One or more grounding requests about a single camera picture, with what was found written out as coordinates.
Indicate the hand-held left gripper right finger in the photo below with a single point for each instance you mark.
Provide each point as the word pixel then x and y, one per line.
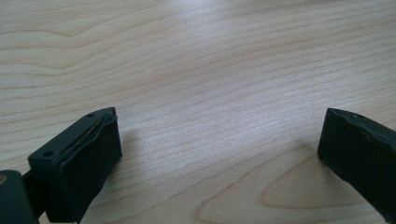
pixel 358 152

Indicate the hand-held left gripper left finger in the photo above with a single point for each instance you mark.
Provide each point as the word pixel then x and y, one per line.
pixel 77 168

